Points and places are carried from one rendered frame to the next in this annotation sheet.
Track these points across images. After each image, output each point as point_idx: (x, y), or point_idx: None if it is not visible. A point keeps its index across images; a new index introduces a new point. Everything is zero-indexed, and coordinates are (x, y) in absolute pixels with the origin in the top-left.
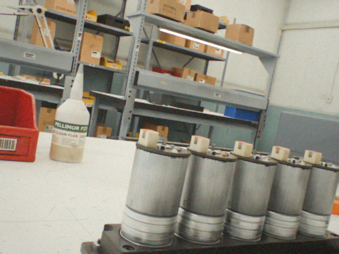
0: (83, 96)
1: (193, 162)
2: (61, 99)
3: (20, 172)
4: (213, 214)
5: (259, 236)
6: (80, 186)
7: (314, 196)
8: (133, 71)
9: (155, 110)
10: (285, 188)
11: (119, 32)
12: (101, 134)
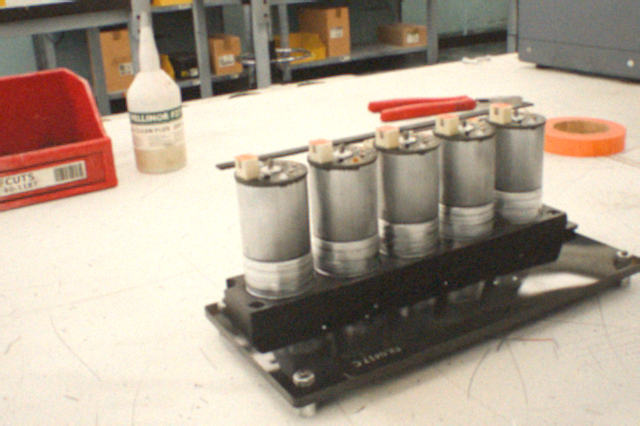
0: None
1: (317, 177)
2: (131, 14)
3: (104, 210)
4: (359, 237)
5: (433, 245)
6: (193, 212)
7: (511, 170)
8: None
9: None
10: (461, 172)
11: None
12: (223, 54)
